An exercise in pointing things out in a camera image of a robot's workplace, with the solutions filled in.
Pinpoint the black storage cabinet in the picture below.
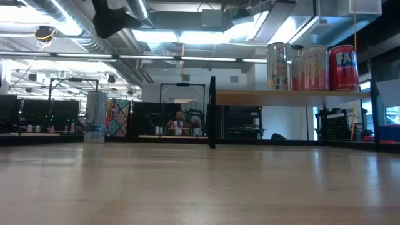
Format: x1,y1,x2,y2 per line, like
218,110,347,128
216,105,266,141

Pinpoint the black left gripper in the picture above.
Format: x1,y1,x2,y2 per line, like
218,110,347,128
92,0,143,39

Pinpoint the white ceiling duct box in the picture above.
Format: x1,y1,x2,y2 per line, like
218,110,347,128
317,0,383,18

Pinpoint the long ceiling light tube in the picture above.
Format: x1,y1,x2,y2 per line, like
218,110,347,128
0,51,269,63

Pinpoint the tall silver beverage can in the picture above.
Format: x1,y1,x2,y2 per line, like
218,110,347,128
266,42,289,91

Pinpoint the person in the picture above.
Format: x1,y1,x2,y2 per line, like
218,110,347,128
165,109,203,136

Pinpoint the colourful patchwork panel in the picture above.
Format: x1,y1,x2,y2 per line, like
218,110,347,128
107,99,131,138

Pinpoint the red Fanta can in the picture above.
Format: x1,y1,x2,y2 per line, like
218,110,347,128
328,44,359,92

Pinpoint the black partition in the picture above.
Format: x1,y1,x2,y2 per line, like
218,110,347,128
0,94,81,136
129,101,182,137

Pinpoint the wooden shelf with black frame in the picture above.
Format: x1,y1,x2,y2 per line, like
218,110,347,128
207,76,381,153

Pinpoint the black metal table frame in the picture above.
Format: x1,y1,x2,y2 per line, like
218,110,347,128
0,134,400,154

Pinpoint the black pegboard cart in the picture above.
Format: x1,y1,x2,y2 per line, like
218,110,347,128
314,107,354,142

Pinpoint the silver ventilation duct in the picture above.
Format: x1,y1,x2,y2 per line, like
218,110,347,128
23,0,154,85

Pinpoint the yellow cable reel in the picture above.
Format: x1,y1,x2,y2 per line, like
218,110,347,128
33,25,56,43

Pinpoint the blue bin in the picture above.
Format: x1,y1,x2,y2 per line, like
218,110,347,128
377,124,400,143

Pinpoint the black rig frame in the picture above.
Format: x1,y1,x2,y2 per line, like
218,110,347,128
48,77,100,101
159,82,206,104

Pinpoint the bright ceiling light panel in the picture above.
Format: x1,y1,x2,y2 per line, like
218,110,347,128
131,29,260,45

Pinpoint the white blue tall beverage can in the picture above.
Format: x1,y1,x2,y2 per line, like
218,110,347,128
83,90,109,144

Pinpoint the grey ceiling box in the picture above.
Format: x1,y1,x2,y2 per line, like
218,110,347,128
201,8,225,31

